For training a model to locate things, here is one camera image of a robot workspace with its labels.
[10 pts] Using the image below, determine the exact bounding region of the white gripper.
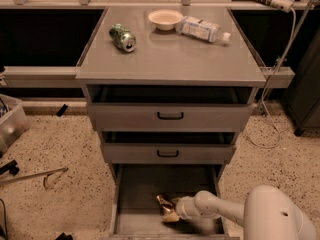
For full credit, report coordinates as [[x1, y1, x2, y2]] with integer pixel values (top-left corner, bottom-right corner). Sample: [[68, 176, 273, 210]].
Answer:
[[162, 196, 200, 223]]

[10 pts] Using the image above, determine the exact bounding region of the orange soda can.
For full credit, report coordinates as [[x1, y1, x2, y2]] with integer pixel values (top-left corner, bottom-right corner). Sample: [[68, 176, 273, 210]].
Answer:
[[156, 194, 174, 217]]

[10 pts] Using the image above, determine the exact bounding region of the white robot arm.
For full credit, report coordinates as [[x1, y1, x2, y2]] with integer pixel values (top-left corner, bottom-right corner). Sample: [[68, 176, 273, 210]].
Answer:
[[157, 185, 318, 240]]

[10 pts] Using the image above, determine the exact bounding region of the bottom grey drawer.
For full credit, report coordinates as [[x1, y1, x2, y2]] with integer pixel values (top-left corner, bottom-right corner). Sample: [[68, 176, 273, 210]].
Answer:
[[109, 164, 231, 240]]

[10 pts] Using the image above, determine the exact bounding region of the grey drawer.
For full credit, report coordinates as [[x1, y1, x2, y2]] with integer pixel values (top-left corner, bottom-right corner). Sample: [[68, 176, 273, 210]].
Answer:
[[109, 164, 231, 240], [86, 84, 252, 132], [101, 131, 236, 164]]

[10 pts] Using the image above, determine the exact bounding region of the middle grey drawer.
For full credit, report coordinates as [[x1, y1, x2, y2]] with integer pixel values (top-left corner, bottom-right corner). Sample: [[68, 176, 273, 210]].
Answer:
[[101, 131, 236, 164]]

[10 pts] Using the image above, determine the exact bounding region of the top grey drawer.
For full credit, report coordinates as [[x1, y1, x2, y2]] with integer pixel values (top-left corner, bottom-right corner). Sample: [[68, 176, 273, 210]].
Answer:
[[86, 84, 252, 132]]

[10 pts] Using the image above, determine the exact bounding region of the grey drawer cabinet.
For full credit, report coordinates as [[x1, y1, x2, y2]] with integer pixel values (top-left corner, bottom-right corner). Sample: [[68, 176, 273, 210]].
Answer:
[[75, 4, 267, 240]]

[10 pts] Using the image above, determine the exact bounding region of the green soda can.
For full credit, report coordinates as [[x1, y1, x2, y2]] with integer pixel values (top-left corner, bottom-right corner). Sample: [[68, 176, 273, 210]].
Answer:
[[109, 24, 137, 53]]

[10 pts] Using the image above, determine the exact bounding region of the metal grabber stick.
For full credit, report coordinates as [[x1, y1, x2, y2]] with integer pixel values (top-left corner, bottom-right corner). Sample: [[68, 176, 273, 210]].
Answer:
[[0, 167, 69, 186]]

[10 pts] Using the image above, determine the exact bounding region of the small black block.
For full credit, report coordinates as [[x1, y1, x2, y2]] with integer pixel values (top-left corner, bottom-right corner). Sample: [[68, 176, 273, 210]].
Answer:
[[56, 104, 68, 117]]

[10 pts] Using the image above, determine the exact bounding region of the dark cabinet at right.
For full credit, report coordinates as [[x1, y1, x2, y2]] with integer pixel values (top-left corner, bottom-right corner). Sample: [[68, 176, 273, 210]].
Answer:
[[284, 29, 320, 136]]

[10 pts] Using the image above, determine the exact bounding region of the black clamp tool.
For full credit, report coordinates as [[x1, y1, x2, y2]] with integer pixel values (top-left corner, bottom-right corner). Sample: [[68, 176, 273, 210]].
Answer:
[[0, 160, 19, 176]]

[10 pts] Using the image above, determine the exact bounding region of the clear plastic bin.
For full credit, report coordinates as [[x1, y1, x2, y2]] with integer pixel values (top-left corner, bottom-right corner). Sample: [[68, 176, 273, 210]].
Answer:
[[0, 94, 30, 154]]

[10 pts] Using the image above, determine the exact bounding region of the clear plastic water bottle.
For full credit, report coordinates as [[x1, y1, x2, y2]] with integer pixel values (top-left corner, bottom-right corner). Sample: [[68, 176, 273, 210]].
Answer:
[[175, 16, 231, 45]]

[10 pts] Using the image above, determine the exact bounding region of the white paper bowl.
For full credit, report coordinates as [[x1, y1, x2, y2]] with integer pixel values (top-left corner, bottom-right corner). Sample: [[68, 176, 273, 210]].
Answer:
[[148, 9, 183, 31]]

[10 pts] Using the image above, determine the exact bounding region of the white cable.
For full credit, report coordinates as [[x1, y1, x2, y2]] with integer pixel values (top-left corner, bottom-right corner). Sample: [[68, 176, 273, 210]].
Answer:
[[245, 7, 298, 150]]

